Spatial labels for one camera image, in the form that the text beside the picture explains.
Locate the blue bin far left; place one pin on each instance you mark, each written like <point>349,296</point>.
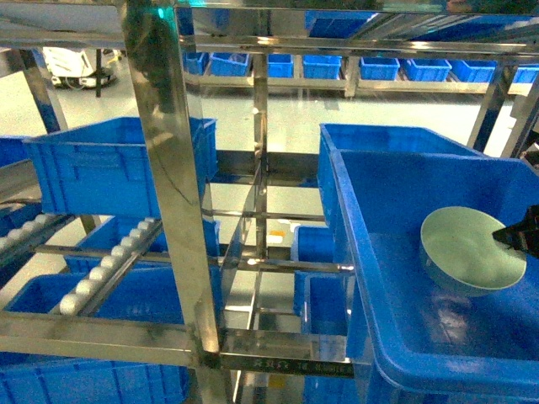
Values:
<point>101,168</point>

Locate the blue bin shelf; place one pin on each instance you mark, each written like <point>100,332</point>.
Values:
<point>318,296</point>
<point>147,293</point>

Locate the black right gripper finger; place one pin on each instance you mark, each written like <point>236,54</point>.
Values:
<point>522,236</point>

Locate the blue bin lower shelf centre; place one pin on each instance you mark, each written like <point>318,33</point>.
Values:
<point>318,296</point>

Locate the stainless steel roller shelf rack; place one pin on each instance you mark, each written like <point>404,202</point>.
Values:
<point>156,34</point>

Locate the large blue bin on shelf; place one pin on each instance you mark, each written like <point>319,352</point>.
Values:
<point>403,174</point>

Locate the blue bin lower shelf left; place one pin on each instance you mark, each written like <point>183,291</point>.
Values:
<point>147,293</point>

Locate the green bowl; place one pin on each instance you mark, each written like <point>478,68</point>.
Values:
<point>459,254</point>

